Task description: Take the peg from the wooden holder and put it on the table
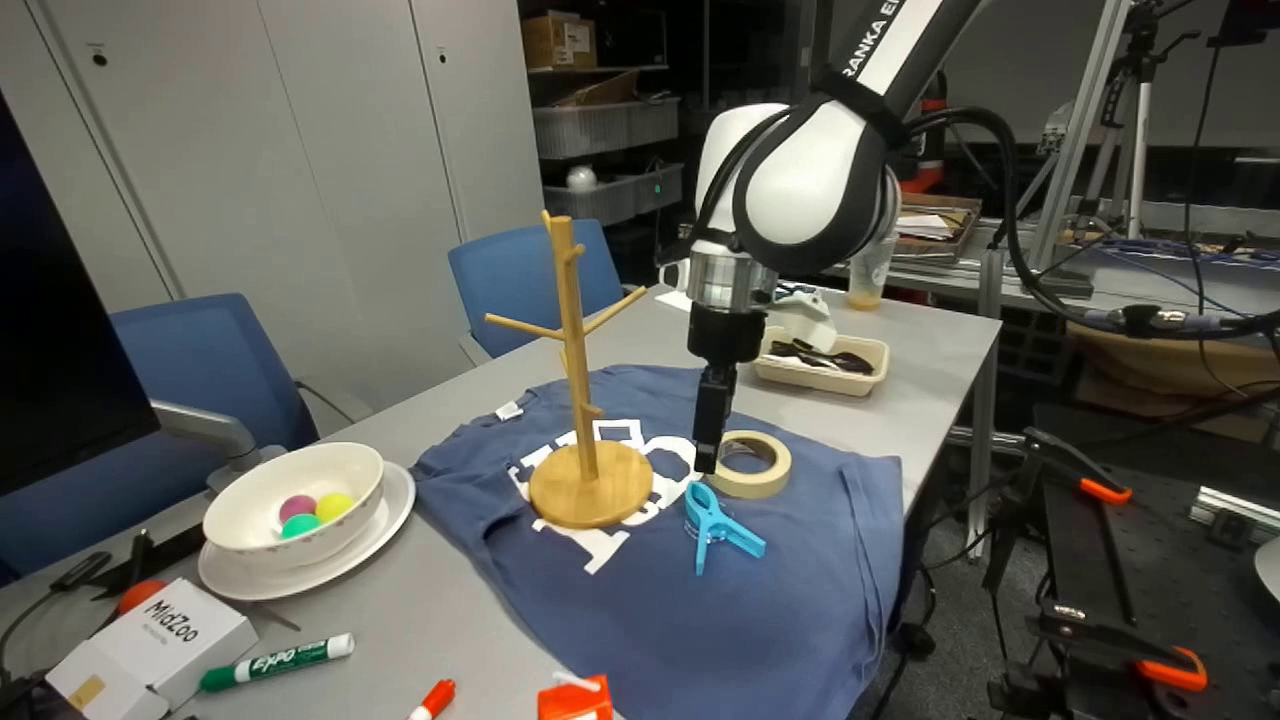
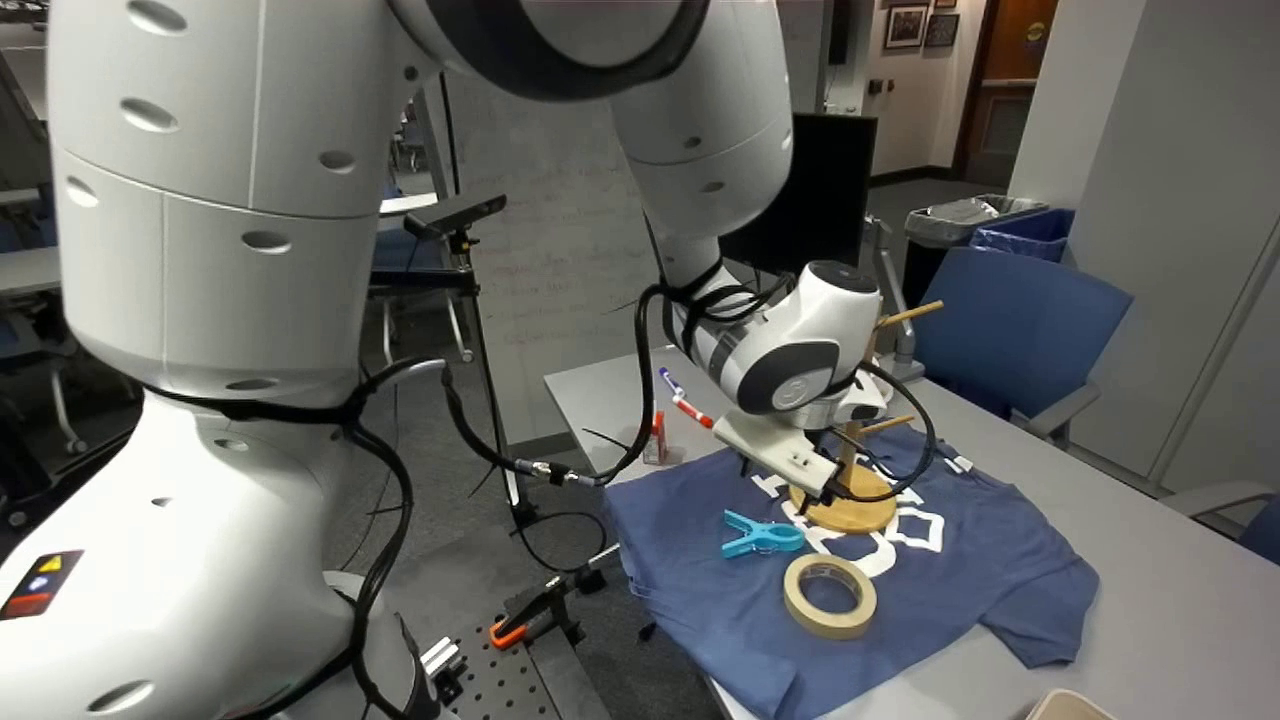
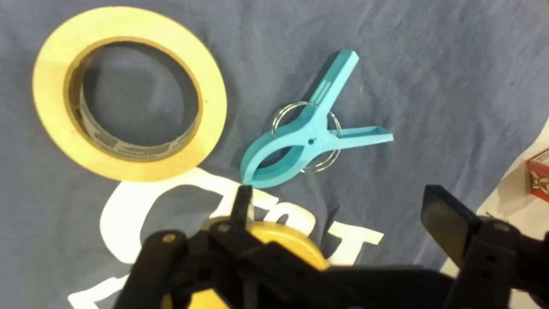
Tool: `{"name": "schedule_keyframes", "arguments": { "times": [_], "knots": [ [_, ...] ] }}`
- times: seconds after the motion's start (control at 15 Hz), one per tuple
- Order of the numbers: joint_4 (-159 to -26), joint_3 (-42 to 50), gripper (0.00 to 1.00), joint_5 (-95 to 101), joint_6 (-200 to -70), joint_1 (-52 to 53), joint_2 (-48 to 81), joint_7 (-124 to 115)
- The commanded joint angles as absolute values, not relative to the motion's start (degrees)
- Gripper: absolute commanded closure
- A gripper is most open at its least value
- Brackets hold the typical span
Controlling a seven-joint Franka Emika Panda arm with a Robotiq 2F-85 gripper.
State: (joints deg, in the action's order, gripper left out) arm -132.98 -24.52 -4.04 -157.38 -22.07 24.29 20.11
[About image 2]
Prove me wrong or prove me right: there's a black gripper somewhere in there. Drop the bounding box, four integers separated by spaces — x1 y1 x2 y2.
758 396 896 522

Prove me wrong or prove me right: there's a teal plastic peg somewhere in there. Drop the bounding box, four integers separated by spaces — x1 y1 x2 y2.
716 507 812 562

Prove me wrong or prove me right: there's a wooden peg tree holder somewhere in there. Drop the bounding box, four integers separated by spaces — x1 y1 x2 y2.
785 297 949 536

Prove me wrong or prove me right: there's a masking tape roll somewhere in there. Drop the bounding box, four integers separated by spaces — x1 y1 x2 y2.
781 550 883 638

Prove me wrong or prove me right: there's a red capped white marker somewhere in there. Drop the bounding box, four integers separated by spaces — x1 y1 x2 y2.
660 365 726 431

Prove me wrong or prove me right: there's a blue printed T-shirt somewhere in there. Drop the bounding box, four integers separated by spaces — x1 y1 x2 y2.
601 426 1105 720

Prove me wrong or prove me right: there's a blue office chair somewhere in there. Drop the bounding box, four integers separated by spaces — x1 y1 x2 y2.
913 245 1138 431

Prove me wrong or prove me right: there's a black monitor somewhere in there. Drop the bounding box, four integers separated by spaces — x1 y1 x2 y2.
716 110 879 275

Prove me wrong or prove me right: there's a grey trash bin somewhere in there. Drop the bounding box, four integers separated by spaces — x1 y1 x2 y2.
902 195 1017 312

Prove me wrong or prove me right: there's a black perforated breadboard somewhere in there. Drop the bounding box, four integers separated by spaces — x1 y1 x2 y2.
396 624 618 720

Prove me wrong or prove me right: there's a beige plastic tray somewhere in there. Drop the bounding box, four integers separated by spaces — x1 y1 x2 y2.
1023 683 1118 720

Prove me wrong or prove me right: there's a blue recycling bin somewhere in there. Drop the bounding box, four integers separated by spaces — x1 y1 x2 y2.
969 204 1080 267

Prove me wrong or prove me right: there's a white metal cabinet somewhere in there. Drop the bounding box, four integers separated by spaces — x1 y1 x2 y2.
1004 0 1280 500

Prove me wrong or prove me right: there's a brown wooden door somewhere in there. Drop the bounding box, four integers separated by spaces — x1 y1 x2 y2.
956 0 1060 193

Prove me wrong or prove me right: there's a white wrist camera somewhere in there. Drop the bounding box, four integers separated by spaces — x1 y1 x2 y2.
708 413 836 500

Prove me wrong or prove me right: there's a thick black cable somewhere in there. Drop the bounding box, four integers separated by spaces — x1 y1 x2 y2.
146 275 672 720

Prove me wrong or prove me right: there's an orange handled black clamp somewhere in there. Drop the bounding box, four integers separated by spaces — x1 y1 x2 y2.
481 570 591 657

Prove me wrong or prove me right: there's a black camera on tripod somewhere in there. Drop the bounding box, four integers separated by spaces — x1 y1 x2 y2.
400 186 535 532

